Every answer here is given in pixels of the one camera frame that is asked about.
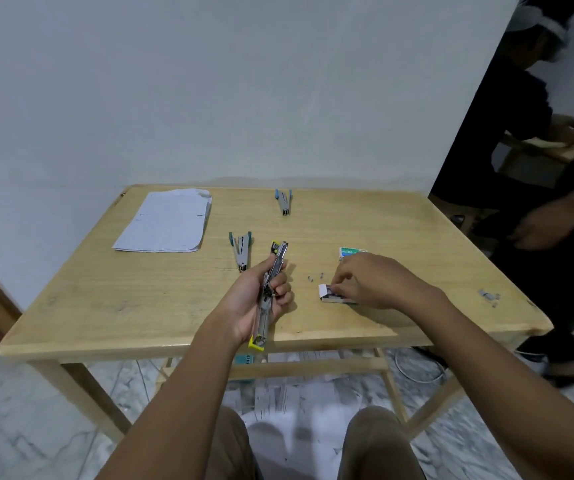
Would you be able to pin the person's left hand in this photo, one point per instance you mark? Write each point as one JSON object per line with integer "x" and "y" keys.
{"x": 239, "y": 307}

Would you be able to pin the person's right hand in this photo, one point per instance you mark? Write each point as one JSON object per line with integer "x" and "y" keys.
{"x": 387, "y": 284}

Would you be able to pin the person's left thumb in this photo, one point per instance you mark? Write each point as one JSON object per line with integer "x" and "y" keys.
{"x": 259, "y": 269}

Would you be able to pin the person's right fingers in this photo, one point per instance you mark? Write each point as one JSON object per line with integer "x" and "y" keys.
{"x": 348, "y": 277}

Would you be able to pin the staple box tray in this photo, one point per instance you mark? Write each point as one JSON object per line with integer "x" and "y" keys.
{"x": 325, "y": 291}

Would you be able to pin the yellow metal stapler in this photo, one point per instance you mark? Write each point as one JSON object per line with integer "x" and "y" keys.
{"x": 263, "y": 314}

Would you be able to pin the person's left forearm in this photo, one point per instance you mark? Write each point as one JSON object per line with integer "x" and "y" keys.
{"x": 182, "y": 404}

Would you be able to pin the person's right forearm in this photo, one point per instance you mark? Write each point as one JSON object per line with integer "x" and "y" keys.
{"x": 506, "y": 384}

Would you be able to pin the green staple box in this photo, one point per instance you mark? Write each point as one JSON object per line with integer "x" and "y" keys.
{"x": 349, "y": 251}

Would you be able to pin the green metal stapler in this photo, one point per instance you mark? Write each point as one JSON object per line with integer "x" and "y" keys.
{"x": 241, "y": 249}

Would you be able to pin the loose staple bits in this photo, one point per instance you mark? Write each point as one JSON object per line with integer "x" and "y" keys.
{"x": 315, "y": 277}

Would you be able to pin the blue metal stapler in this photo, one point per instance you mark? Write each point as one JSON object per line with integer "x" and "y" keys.
{"x": 284, "y": 202}

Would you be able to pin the stack of white paper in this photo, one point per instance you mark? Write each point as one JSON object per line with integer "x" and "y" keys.
{"x": 167, "y": 222}

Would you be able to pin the light wooden table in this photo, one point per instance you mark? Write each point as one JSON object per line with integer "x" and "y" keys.
{"x": 142, "y": 299}

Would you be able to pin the loose staple strips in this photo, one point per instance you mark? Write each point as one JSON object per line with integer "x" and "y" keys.
{"x": 488, "y": 295}

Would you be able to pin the person's right leg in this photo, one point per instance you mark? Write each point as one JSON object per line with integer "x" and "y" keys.
{"x": 379, "y": 444}

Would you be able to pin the person's leg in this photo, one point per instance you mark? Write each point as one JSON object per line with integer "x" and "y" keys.
{"x": 379, "y": 444}
{"x": 237, "y": 449}

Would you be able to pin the person's left leg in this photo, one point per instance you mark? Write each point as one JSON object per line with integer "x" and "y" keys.
{"x": 237, "y": 449}

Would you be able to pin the wooden background table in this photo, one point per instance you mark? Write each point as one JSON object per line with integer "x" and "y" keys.
{"x": 561, "y": 152}

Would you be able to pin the white headband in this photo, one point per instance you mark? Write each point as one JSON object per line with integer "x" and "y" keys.
{"x": 531, "y": 17}

